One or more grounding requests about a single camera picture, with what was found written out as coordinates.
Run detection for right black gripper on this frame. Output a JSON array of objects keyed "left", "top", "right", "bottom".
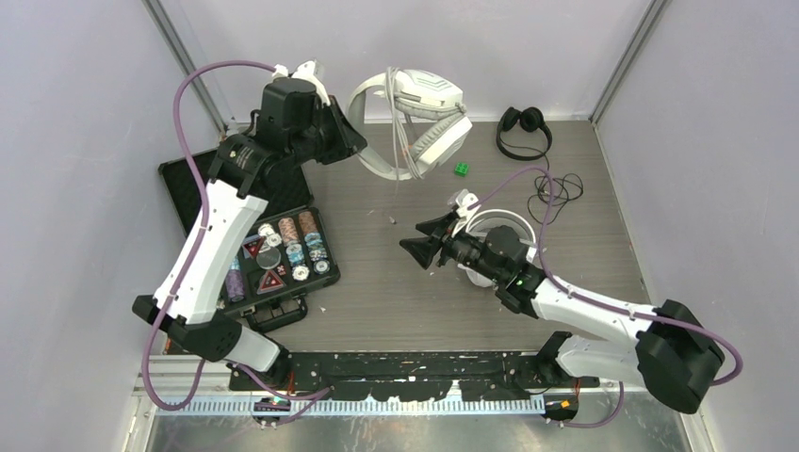
[{"left": 400, "top": 210, "right": 505, "bottom": 283}]

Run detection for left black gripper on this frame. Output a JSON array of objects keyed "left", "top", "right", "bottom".
[{"left": 288, "top": 93, "right": 366, "bottom": 167}]

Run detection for white round gaming headphones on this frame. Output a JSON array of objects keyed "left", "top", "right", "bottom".
[{"left": 458, "top": 209, "right": 538, "bottom": 288}]

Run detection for white grey angular headphones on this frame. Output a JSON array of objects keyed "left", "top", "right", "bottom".
[{"left": 347, "top": 67, "right": 472, "bottom": 182}]

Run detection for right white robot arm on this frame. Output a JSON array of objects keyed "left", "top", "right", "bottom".
[{"left": 399, "top": 213, "right": 725, "bottom": 414}]

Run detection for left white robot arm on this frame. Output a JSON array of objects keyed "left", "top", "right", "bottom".
[{"left": 133, "top": 74, "right": 367, "bottom": 390}]

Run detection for black small headphones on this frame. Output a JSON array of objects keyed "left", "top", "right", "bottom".
[{"left": 497, "top": 106, "right": 585, "bottom": 227}]

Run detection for green toy brick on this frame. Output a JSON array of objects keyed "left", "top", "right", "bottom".
[{"left": 453, "top": 162, "right": 470, "bottom": 177}]

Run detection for black poker chip case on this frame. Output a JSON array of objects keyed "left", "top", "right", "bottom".
[{"left": 157, "top": 149, "right": 342, "bottom": 333}]

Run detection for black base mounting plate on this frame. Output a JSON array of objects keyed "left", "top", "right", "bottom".
[{"left": 228, "top": 350, "right": 599, "bottom": 402}]

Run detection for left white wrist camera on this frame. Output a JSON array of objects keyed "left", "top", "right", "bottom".
[{"left": 271, "top": 59, "right": 331, "bottom": 106}]

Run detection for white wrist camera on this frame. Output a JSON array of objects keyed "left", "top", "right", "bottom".
[
  {"left": 448, "top": 189, "right": 479, "bottom": 218},
  {"left": 271, "top": 59, "right": 331, "bottom": 106}
]

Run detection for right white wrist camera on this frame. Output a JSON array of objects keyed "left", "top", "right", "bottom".
[{"left": 448, "top": 189, "right": 479, "bottom": 218}]

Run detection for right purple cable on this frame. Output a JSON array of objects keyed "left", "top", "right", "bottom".
[{"left": 471, "top": 165, "right": 745, "bottom": 388}]

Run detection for purple cable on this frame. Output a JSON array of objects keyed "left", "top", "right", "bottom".
[
  {"left": 471, "top": 165, "right": 745, "bottom": 388},
  {"left": 140, "top": 59, "right": 288, "bottom": 413}
]

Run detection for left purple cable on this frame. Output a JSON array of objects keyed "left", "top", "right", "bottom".
[{"left": 140, "top": 59, "right": 288, "bottom": 413}]

